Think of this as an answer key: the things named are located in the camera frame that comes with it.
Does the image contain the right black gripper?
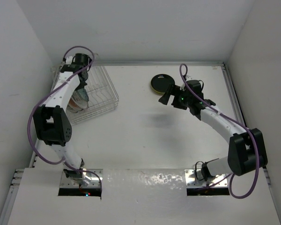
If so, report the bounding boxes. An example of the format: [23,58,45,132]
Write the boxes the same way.
[159,83,192,110]

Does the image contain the black plate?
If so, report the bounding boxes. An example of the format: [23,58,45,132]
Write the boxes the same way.
[150,74,175,93]

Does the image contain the dark green plate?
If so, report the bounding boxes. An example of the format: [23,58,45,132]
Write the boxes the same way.
[76,88,89,106]

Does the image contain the white plate red characters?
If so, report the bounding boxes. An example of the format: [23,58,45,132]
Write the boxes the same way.
[68,93,89,112]

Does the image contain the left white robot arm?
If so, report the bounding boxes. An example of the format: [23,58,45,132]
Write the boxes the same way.
[33,53,92,186]

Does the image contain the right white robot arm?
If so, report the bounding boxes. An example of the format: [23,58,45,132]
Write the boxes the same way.
[159,80,268,181]

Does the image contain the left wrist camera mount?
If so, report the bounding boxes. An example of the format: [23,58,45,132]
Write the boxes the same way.
[62,56,74,65]

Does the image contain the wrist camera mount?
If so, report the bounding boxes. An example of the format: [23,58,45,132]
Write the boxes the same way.
[62,56,74,65]
[180,75,193,91]

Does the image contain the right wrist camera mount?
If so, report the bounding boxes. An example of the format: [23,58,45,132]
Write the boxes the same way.
[180,75,193,91]

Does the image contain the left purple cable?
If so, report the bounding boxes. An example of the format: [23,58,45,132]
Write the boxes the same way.
[27,45,104,195]

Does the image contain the purple cable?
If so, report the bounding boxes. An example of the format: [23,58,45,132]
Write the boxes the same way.
[179,63,260,199]
[27,45,104,195]

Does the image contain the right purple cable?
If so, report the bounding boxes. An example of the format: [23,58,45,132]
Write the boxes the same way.
[179,63,260,199]

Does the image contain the wire dish rack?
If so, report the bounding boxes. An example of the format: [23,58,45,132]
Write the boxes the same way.
[45,62,118,125]

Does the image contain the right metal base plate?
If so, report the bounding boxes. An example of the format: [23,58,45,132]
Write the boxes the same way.
[185,168,228,188]

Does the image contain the metal base plate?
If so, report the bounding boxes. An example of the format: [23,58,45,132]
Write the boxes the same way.
[59,169,103,188]
[185,168,228,188]

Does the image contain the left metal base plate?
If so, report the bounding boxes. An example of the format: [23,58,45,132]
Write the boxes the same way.
[59,169,103,188]

